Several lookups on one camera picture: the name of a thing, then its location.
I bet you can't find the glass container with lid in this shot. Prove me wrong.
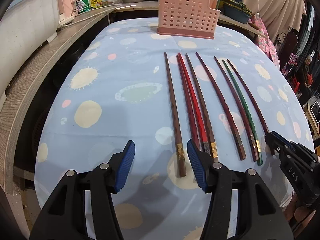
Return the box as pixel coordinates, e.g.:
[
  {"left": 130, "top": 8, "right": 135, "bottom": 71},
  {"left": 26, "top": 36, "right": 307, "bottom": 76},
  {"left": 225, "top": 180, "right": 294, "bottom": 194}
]
[{"left": 101, "top": 0, "right": 124, "bottom": 7}]

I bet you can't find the red chopstick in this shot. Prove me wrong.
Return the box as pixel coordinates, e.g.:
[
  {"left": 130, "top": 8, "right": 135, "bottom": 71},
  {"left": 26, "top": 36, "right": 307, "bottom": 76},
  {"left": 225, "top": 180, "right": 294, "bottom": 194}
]
[{"left": 178, "top": 52, "right": 212, "bottom": 154}]

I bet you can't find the maroon chopstick silver band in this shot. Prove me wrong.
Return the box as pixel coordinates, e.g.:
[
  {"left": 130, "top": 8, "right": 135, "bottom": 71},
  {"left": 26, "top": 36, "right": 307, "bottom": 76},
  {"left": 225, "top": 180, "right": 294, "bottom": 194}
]
[
  {"left": 213, "top": 57, "right": 258, "bottom": 162},
  {"left": 195, "top": 52, "right": 247, "bottom": 161}
]

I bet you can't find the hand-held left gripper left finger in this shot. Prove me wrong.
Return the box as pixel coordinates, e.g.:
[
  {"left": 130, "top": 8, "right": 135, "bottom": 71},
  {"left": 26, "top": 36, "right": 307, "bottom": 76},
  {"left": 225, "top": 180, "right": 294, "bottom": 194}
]
[{"left": 29, "top": 140, "right": 137, "bottom": 240}]

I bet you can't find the pink pineapple print cloth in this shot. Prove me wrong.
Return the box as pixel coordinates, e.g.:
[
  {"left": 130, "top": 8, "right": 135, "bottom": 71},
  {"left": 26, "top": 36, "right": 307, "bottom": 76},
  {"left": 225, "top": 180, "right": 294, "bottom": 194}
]
[{"left": 250, "top": 15, "right": 280, "bottom": 68}]

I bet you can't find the pink perforated utensil holder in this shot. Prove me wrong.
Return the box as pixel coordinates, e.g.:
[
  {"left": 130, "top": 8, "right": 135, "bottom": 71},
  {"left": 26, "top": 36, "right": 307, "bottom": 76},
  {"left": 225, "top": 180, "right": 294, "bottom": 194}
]
[{"left": 157, "top": 0, "right": 221, "bottom": 40}]

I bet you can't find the green chopstick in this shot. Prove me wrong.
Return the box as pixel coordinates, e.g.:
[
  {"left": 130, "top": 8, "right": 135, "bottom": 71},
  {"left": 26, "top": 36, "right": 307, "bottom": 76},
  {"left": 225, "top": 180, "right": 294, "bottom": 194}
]
[{"left": 222, "top": 59, "right": 263, "bottom": 167}]

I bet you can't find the dark red-brown chopstick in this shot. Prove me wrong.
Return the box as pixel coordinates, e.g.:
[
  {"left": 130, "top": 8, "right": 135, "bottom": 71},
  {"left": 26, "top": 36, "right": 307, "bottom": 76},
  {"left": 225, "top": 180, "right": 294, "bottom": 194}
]
[{"left": 176, "top": 54, "right": 202, "bottom": 152}]

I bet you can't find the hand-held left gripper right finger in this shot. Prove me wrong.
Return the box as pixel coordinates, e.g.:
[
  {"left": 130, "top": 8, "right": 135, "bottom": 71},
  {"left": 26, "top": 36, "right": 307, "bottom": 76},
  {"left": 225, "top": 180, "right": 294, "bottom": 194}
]
[{"left": 187, "top": 139, "right": 294, "bottom": 240}]

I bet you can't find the brown chopstick gold band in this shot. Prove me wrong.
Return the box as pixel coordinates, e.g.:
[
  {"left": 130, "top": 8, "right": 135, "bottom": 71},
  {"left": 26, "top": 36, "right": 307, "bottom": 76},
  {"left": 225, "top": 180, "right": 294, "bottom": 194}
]
[
  {"left": 185, "top": 53, "right": 220, "bottom": 163},
  {"left": 164, "top": 52, "right": 187, "bottom": 178}
]

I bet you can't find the person's right hand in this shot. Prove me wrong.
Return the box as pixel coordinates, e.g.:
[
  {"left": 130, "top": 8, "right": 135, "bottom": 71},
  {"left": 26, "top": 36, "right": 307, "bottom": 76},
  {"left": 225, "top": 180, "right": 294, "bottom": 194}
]
[{"left": 282, "top": 192, "right": 319, "bottom": 230}]

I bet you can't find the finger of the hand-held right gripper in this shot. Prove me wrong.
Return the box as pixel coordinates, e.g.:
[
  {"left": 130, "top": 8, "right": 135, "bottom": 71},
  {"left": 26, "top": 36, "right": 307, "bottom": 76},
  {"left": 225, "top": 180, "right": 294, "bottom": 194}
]
[{"left": 265, "top": 131, "right": 304, "bottom": 200}]

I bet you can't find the blue dotted tablecloth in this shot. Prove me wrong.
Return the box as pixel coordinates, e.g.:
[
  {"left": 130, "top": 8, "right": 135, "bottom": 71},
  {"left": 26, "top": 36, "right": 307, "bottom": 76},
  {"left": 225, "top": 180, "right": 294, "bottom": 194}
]
[{"left": 35, "top": 17, "right": 315, "bottom": 240}]

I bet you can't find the pink appliance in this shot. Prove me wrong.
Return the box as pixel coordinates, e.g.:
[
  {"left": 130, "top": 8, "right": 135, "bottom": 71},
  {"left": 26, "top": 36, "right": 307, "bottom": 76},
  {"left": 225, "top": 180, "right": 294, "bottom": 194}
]
[{"left": 58, "top": 0, "right": 77, "bottom": 25}]

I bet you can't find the white container blue lid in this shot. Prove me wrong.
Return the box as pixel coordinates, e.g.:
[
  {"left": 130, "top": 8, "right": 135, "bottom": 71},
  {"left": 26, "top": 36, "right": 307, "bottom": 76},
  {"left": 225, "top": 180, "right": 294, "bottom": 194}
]
[{"left": 0, "top": 0, "right": 61, "bottom": 100}]

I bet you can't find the blue basin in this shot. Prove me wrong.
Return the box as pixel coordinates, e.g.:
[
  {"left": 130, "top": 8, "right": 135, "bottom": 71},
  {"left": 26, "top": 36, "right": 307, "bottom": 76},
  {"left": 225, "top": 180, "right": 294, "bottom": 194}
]
[{"left": 223, "top": 4, "right": 252, "bottom": 24}]

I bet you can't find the dark purple-brown chopstick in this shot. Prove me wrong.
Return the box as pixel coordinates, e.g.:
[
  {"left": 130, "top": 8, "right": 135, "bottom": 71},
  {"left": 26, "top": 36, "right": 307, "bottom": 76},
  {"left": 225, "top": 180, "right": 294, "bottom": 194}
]
[{"left": 226, "top": 59, "right": 275, "bottom": 155}]

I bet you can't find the green label packet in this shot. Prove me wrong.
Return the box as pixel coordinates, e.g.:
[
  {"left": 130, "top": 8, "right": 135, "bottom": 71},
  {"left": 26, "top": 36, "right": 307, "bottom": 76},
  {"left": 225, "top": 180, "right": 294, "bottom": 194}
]
[{"left": 77, "top": 0, "right": 91, "bottom": 14}]

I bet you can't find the beige curtain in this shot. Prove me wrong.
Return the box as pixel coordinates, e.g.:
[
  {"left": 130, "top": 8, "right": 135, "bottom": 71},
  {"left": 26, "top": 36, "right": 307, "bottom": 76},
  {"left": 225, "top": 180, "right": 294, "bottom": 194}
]
[{"left": 242, "top": 0, "right": 307, "bottom": 42}]

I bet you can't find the black metal chair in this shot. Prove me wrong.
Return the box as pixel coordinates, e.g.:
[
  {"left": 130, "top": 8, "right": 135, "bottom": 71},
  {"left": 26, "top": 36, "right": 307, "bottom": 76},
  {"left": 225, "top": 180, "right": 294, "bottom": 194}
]
[{"left": 276, "top": 26, "right": 304, "bottom": 63}]

